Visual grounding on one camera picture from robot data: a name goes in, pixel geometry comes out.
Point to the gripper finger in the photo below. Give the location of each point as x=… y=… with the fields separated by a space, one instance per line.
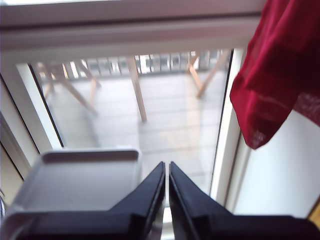
x=187 y=200
x=147 y=200

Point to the small plain grey bin lid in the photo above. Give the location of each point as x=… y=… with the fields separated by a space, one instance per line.
x=75 y=180

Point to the wooden balcony table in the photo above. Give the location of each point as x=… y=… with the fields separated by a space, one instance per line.
x=138 y=95

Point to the wooden folding chair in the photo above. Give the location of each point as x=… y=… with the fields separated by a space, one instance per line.
x=46 y=82
x=207 y=80

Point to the balcony railing with slats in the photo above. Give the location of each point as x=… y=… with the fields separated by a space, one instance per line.
x=160 y=62

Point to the red fabric cloth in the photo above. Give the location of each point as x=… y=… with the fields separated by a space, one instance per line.
x=270 y=75

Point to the white window frame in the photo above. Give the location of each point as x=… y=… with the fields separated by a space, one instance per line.
x=125 y=37

